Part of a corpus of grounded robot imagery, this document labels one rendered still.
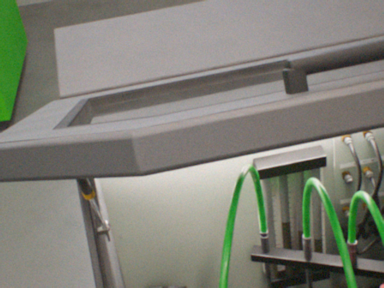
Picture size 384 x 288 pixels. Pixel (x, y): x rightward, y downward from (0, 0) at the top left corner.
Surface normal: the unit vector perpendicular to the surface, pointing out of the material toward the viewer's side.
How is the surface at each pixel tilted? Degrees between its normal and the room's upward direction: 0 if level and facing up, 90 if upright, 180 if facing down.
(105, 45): 0
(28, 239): 0
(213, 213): 90
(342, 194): 90
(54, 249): 0
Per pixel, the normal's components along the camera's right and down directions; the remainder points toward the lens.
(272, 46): -0.12, -0.79
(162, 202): 0.17, 0.58
